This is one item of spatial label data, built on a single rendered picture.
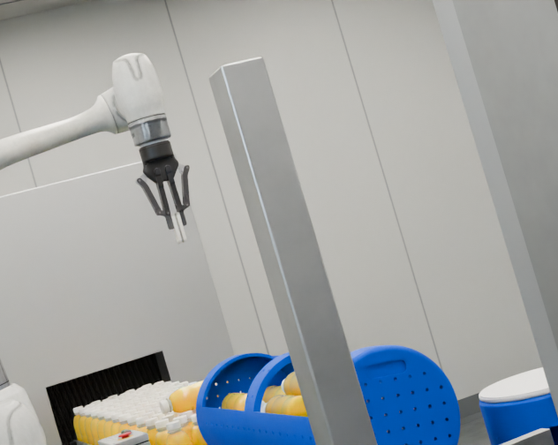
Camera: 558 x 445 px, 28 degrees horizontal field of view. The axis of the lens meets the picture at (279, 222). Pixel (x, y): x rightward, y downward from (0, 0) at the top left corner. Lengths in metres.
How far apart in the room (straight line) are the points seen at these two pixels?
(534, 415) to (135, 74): 1.14
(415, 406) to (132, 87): 0.97
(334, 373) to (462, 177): 6.58
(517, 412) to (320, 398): 1.02
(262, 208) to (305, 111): 6.23
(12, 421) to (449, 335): 5.60
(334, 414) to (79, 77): 6.06
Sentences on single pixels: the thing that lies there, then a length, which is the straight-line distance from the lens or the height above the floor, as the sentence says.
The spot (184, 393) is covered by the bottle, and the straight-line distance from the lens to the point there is 3.17.
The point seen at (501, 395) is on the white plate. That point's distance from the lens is 2.39.
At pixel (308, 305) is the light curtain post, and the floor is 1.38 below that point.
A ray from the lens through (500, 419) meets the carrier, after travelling 2.40.
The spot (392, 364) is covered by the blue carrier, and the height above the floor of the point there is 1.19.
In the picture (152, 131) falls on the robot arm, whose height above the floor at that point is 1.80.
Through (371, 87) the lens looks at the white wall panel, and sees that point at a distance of 7.80.
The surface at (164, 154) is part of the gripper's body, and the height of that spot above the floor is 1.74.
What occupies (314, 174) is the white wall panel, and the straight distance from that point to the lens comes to 7.54.
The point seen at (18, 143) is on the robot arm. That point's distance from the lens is 2.55.
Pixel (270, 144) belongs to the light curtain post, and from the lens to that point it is 1.40.
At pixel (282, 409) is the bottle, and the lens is 2.41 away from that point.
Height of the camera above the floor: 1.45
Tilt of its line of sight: 2 degrees up
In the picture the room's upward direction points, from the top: 16 degrees counter-clockwise
